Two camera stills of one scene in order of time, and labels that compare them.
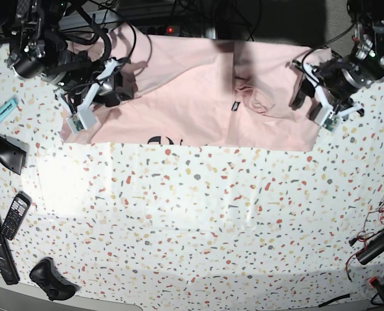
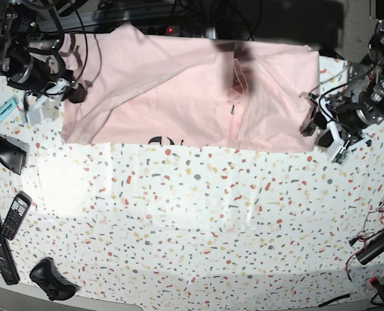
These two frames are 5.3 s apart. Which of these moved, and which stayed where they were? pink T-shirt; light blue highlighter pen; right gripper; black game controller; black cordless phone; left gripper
Moved: left gripper; right gripper
Stayed: black game controller; pink T-shirt; light blue highlighter pen; black cordless phone
